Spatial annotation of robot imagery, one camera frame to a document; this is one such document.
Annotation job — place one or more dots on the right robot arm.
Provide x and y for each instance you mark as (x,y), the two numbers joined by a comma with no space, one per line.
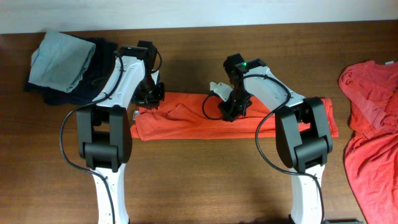
(302,134)

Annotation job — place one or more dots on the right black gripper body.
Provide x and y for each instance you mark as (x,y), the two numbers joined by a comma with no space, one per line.
(236,105)

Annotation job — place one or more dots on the red garment at right edge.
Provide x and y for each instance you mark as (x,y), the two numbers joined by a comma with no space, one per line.
(370,157)

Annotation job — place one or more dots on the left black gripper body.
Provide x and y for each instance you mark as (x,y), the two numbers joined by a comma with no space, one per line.
(149,93)

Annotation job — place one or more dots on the folded dark navy garment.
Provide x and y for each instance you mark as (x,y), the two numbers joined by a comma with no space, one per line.
(93,80)

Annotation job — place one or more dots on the red printed soccer t-shirt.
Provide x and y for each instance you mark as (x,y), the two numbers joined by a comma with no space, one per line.
(180,116)

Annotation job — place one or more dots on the folded light grey garment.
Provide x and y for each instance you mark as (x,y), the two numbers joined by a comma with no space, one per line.
(60,61)

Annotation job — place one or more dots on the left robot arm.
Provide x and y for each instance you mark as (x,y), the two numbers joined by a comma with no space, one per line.
(104,136)

